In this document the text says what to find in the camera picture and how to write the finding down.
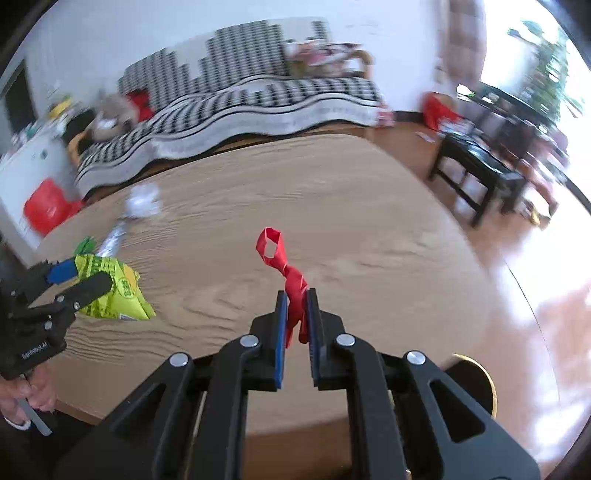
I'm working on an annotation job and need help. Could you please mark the red bear-shaped stool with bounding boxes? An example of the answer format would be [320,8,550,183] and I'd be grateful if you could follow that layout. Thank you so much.
[23,179,84,234]

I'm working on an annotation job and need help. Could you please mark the green plant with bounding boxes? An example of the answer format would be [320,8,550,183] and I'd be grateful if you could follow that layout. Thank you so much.
[508,18,578,121]

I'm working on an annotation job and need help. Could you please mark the white cabinet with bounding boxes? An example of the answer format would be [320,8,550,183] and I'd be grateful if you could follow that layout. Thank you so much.
[0,120,79,259]

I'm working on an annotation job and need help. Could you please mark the black chair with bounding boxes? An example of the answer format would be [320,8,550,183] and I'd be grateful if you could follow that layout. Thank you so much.
[457,80,571,185]

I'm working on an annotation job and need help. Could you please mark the black side cabinet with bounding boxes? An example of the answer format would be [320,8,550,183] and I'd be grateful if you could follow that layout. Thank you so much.
[60,111,100,144]

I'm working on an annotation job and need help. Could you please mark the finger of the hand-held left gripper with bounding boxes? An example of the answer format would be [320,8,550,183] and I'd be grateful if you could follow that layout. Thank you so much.
[44,257,80,286]
[55,272,114,312]

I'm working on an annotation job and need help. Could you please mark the black-white striped sofa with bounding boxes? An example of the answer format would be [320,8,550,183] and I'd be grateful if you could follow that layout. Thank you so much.
[76,21,384,195]

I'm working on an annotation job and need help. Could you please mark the clear plastic bag pile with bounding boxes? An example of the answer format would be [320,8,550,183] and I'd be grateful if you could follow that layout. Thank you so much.
[124,185,162,220]

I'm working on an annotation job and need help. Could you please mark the yellow box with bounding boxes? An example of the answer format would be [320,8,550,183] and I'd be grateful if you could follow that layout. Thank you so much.
[48,97,77,118]

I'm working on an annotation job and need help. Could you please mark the yellow-green snack bag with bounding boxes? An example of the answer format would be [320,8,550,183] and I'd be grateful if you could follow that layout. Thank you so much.
[74,253,157,321]

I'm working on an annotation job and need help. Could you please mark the brown plush toy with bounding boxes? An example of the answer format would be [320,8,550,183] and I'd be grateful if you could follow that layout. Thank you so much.
[90,95,137,141]

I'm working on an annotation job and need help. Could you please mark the red cushion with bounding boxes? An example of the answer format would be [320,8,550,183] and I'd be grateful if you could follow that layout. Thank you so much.
[127,90,155,123]

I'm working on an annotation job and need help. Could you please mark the person's left hand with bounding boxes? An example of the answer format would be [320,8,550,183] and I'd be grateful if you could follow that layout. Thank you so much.
[0,367,58,431]

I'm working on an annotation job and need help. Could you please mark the round dark stool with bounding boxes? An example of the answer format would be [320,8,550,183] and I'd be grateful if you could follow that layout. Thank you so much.
[443,353,498,421]

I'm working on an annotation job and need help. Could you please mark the red bag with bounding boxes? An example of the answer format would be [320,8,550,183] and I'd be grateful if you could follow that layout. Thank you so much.
[422,91,462,132]

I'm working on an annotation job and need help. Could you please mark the printed pillow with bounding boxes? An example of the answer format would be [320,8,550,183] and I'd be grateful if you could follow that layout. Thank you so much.
[284,41,361,75]

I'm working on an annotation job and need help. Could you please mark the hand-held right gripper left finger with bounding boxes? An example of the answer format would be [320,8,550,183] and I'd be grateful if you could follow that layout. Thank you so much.
[54,290,290,480]

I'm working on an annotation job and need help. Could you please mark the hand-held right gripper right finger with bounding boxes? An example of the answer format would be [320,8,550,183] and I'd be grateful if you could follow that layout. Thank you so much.
[307,288,542,480]

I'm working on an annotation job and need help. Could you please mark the red plastic strip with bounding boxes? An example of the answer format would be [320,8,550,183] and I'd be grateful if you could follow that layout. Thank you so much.
[255,227,309,349]

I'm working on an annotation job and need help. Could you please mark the brown curtain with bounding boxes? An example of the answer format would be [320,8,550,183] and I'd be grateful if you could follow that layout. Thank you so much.
[448,0,488,84]

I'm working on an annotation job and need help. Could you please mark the black bench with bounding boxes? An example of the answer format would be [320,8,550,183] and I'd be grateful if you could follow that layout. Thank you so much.
[427,134,529,227]

